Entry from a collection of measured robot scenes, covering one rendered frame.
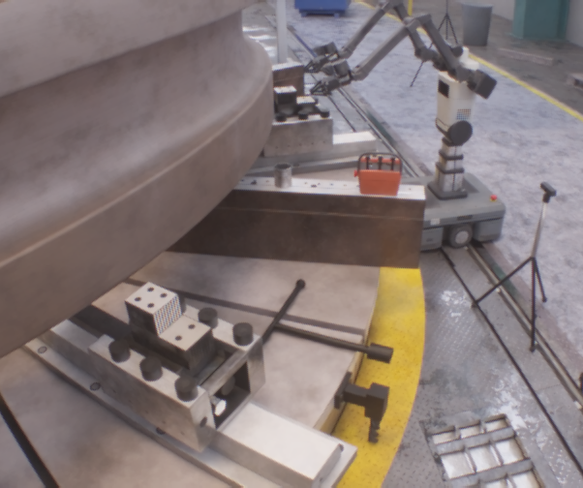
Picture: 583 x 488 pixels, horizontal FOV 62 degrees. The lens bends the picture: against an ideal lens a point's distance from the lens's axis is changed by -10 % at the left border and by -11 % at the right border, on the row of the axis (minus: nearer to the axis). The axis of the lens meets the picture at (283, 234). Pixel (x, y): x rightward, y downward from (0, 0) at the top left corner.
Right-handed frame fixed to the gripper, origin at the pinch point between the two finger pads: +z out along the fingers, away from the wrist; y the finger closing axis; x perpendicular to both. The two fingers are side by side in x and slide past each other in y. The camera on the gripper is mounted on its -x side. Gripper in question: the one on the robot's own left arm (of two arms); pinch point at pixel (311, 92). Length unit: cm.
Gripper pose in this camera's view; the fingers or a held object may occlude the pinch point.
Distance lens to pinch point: 266.0
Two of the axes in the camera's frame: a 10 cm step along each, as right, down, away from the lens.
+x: 3.7, 7.4, 5.6
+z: -9.3, 3.3, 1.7
